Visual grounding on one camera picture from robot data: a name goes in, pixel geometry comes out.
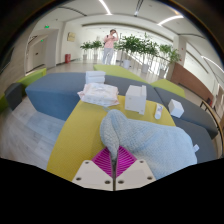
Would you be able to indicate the wooden bench with black frame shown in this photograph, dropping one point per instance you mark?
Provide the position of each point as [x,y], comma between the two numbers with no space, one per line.
[215,115]

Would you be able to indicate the white double door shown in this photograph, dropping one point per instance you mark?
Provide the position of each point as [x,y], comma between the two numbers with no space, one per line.
[36,53]

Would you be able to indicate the yellow framed wall picture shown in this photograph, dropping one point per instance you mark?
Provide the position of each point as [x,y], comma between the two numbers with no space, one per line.
[71,36]

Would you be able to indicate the white tube with red print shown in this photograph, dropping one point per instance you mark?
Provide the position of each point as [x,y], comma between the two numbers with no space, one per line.
[158,111]

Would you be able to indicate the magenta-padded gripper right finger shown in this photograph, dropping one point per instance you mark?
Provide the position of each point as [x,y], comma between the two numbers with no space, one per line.
[136,173]

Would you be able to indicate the dark grey stool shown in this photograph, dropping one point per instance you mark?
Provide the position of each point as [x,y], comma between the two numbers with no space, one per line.
[14,95]

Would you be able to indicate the white stacked tissue pack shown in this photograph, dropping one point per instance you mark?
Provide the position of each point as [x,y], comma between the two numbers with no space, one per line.
[95,77]

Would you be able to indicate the red fire extinguisher box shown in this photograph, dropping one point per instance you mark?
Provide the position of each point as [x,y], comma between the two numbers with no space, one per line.
[67,58]

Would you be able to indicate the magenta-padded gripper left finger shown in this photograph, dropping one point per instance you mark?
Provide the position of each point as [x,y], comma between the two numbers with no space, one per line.
[87,173]

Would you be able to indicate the yellow ottoman table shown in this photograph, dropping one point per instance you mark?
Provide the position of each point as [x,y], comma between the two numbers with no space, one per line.
[76,140]

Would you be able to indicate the blue-grey ottoman bench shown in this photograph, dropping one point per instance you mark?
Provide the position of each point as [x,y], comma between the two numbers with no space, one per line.
[53,93]

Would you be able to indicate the person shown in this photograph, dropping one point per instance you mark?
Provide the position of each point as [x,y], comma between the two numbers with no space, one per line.
[109,50]

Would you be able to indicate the small white cube box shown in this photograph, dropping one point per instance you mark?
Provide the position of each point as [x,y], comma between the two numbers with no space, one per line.
[175,108]

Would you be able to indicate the green exit sign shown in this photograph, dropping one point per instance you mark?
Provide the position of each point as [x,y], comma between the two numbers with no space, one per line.
[46,26]

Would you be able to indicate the ceiling strip lights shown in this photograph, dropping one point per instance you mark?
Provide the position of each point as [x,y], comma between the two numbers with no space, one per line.
[105,7]

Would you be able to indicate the green ottoman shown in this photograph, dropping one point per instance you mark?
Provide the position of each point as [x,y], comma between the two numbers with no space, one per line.
[31,78]
[2,103]
[168,87]
[116,70]

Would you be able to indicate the light blue-grey towel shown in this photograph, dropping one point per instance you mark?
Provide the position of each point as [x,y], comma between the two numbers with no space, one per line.
[150,143]

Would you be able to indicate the grey ottoman bench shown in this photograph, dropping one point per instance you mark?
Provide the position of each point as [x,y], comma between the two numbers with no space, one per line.
[196,115]
[200,143]

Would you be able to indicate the row of potted plants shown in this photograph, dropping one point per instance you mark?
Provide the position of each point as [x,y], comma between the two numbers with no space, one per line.
[133,45]

